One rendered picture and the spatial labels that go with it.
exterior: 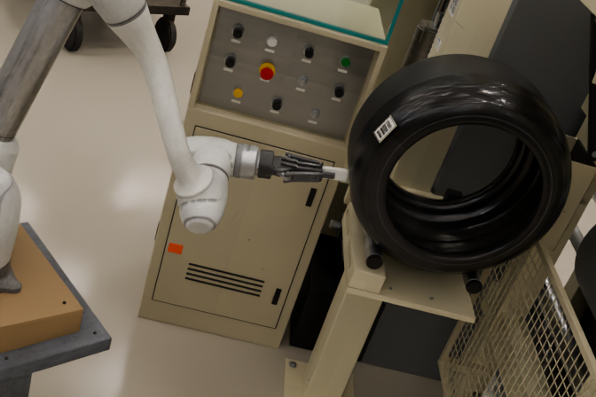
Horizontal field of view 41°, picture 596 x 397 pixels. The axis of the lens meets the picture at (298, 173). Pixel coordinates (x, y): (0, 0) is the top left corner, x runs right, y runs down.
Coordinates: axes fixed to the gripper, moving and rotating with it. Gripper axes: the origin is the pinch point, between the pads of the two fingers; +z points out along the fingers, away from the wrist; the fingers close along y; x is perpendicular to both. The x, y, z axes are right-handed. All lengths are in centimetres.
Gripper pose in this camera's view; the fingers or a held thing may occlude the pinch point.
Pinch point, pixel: (334, 174)
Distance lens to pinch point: 207.8
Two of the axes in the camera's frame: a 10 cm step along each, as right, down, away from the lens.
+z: 9.9, 1.3, 0.5
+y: 0.2, -4.9, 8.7
